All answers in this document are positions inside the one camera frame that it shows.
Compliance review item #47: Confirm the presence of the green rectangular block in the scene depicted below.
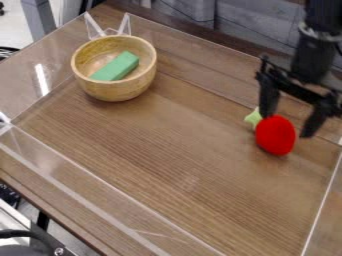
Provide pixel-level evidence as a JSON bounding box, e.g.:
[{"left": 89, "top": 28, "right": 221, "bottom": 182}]
[{"left": 89, "top": 51, "right": 138, "bottom": 81}]

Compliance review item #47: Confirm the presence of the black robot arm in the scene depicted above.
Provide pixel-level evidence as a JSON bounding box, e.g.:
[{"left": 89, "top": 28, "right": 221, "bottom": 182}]
[{"left": 255, "top": 0, "right": 342, "bottom": 138}]

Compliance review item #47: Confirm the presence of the grey post top left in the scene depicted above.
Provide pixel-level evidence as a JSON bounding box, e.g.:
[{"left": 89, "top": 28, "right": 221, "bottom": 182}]
[{"left": 19, "top": 0, "right": 56, "bottom": 41}]

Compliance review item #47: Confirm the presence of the clear acrylic tray enclosure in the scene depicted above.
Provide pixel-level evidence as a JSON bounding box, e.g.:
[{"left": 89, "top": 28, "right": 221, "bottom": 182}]
[{"left": 0, "top": 18, "right": 342, "bottom": 256}]

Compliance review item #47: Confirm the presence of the black metal bracket with screw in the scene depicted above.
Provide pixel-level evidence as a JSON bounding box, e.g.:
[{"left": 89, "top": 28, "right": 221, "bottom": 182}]
[{"left": 29, "top": 223, "right": 77, "bottom": 256}]

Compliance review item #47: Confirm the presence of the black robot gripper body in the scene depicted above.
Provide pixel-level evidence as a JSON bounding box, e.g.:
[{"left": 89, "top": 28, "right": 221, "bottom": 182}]
[{"left": 255, "top": 55, "right": 342, "bottom": 118}]

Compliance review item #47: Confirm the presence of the wooden bowl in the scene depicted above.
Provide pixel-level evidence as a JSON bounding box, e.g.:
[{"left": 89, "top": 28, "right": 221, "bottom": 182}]
[{"left": 70, "top": 35, "right": 157, "bottom": 102}]

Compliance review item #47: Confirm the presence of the red plush fruit green stem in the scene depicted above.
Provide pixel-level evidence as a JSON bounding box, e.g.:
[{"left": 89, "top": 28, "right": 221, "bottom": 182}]
[{"left": 244, "top": 108, "right": 296, "bottom": 156}]

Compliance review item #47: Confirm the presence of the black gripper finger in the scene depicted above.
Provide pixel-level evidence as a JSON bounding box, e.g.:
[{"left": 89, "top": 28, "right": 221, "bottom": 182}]
[
  {"left": 300, "top": 100, "right": 333, "bottom": 138},
  {"left": 259, "top": 79, "right": 280, "bottom": 118}
]

